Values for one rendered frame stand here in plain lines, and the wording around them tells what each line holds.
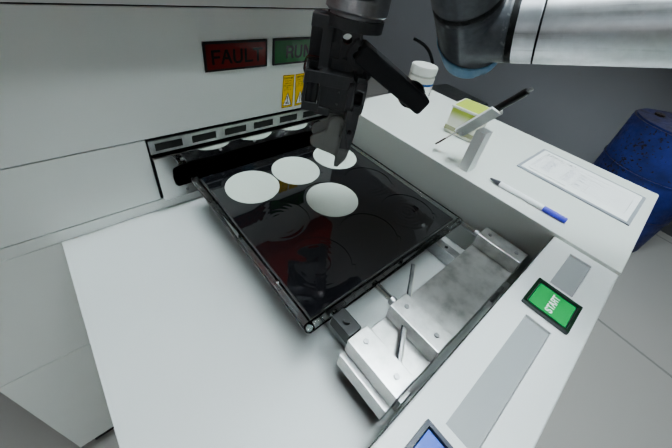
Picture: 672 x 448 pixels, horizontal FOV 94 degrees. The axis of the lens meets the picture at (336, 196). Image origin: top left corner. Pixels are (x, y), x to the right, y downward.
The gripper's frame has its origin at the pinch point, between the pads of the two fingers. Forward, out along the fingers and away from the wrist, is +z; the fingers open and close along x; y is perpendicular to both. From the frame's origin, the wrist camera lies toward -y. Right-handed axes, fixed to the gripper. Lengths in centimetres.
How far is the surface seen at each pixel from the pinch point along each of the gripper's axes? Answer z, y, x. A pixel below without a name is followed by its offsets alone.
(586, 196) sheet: 2.4, -48.6, -5.1
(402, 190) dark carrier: 10.4, -14.9, -8.9
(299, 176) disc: 11.2, 6.6, -9.2
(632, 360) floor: 95, -154, -25
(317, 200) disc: 11.1, 2.4, -2.4
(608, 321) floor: 95, -156, -44
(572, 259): 4.4, -36.8, 10.8
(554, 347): 4.6, -25.5, 25.3
